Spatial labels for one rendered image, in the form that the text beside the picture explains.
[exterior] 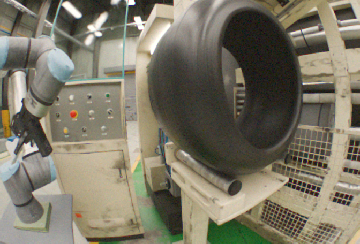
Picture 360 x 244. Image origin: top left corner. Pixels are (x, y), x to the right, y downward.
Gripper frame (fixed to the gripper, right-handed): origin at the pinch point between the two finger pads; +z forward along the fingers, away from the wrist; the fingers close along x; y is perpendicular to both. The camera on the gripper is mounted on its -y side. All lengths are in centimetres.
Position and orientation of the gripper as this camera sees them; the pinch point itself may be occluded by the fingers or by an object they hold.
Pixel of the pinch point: (22, 156)
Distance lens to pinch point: 61.5
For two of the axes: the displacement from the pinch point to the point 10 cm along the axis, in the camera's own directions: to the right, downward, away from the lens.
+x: 2.7, 1.9, -9.4
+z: -6.7, 7.4, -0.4
